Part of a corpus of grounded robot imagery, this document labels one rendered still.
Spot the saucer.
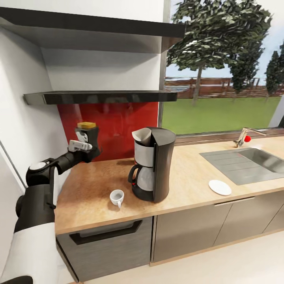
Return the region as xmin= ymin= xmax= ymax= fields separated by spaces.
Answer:
xmin=209 ymin=180 xmax=232 ymax=195

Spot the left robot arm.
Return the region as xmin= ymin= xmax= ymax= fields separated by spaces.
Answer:
xmin=0 ymin=140 xmax=97 ymax=284

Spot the paper coffee filter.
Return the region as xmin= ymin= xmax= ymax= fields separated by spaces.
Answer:
xmin=132 ymin=128 xmax=151 ymax=147

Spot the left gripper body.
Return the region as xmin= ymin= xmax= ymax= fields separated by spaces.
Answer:
xmin=63 ymin=149 xmax=91 ymax=168

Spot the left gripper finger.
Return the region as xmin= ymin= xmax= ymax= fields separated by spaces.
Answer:
xmin=88 ymin=147 xmax=97 ymax=156

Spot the coffee cup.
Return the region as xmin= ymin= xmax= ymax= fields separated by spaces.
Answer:
xmin=110 ymin=190 xmax=124 ymax=208

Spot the bottle of coffee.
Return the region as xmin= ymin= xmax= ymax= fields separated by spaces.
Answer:
xmin=74 ymin=121 xmax=101 ymax=160

